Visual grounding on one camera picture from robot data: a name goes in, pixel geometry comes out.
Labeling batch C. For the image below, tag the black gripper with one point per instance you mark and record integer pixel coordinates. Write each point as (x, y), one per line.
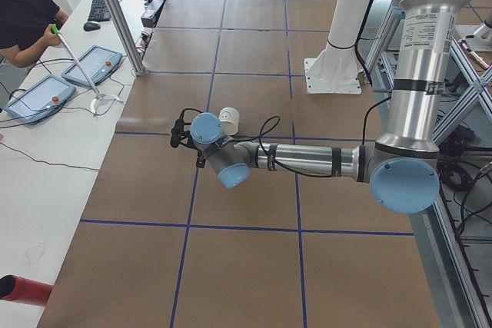
(200, 160)

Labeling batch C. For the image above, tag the white smiley mug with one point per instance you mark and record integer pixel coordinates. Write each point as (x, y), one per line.
(229, 118)

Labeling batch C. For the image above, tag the brown paper table cover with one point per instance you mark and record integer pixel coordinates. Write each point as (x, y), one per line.
(186, 226)

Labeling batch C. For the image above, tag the far teach pendant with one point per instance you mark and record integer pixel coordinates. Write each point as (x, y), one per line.
(99, 62)

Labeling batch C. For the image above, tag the teach pendant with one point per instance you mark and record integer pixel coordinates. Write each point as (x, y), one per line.
(99, 62)
(41, 100)

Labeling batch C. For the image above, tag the near teach pendant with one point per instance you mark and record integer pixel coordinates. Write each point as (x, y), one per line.
(41, 100)

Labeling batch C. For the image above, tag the black computer mouse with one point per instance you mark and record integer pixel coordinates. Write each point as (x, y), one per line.
(91, 26)

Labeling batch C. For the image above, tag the black keyboard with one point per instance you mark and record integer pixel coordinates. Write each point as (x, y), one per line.
(99, 11)

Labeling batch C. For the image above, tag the pink striped stick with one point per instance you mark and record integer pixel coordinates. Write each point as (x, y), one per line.
(98, 95)

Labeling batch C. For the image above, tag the red cylinder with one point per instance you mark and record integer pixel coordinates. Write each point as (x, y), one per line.
(22, 290)

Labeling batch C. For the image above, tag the person in black shirt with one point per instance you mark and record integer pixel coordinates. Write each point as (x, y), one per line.
(26, 29)

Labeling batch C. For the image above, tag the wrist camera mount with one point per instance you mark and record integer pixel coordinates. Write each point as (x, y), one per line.
(179, 133)

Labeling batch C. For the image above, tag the aluminium frame post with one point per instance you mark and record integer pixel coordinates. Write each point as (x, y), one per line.
(125, 37)

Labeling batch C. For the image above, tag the white camera pillar with base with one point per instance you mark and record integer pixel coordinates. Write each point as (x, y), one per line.
(334, 70)

